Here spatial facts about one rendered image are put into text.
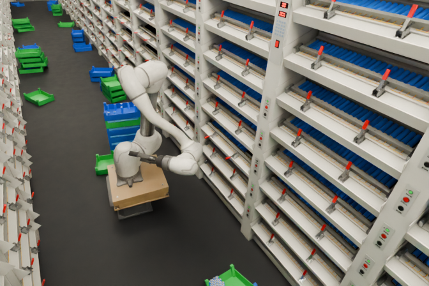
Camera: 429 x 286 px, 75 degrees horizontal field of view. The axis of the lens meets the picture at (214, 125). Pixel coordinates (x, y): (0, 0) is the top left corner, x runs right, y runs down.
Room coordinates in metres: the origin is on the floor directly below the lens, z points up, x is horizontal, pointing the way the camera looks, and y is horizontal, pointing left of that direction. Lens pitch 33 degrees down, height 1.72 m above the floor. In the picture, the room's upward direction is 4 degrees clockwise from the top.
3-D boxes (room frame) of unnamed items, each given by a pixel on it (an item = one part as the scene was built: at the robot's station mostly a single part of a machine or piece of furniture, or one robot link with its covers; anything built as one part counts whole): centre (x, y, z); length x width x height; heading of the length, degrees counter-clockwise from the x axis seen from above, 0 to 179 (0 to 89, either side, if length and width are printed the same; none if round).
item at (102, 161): (1.90, 0.88, 0.04); 0.30 x 0.20 x 0.08; 109
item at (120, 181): (1.46, 0.59, 0.32); 0.22 x 0.18 x 0.06; 22
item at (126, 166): (1.48, 0.59, 0.46); 0.18 x 0.16 x 0.22; 149
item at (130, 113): (2.15, 0.84, 0.44); 0.30 x 0.20 x 0.08; 110
